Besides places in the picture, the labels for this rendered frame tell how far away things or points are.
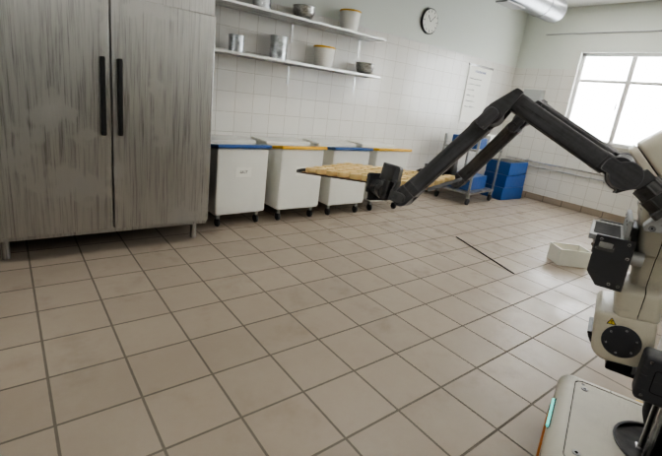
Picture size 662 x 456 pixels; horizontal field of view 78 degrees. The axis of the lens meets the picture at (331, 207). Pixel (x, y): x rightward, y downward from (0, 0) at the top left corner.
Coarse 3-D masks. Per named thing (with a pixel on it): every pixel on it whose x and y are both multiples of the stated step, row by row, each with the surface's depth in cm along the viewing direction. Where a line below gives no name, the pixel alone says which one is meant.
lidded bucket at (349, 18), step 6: (342, 12) 448; (348, 12) 444; (354, 12) 444; (360, 12) 448; (342, 18) 450; (348, 18) 446; (354, 18) 447; (342, 24) 451; (348, 24) 448; (354, 24) 449; (354, 30) 452
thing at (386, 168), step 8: (384, 168) 141; (392, 168) 140; (400, 168) 140; (384, 176) 141; (392, 176) 141; (400, 176) 142; (400, 184) 144; (392, 192) 139; (392, 200) 138; (400, 200) 137
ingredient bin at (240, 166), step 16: (224, 144) 366; (240, 144) 388; (224, 160) 358; (240, 160) 369; (256, 160) 379; (224, 176) 363; (240, 176) 373; (256, 176) 384; (224, 192) 367; (240, 192) 378; (256, 192) 389; (208, 208) 376; (224, 208) 371; (240, 208) 383; (256, 208) 394
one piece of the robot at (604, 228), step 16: (592, 224) 139; (608, 224) 143; (624, 224) 138; (608, 240) 124; (624, 240) 122; (592, 256) 127; (608, 256) 125; (624, 256) 123; (640, 256) 121; (592, 272) 128; (608, 272) 125; (624, 272) 123; (608, 288) 126
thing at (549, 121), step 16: (512, 96) 121; (512, 112) 125; (528, 112) 120; (544, 112) 119; (544, 128) 119; (560, 128) 117; (560, 144) 118; (576, 144) 115; (592, 144) 114; (592, 160) 114; (608, 160) 110; (624, 176) 108; (640, 176) 107
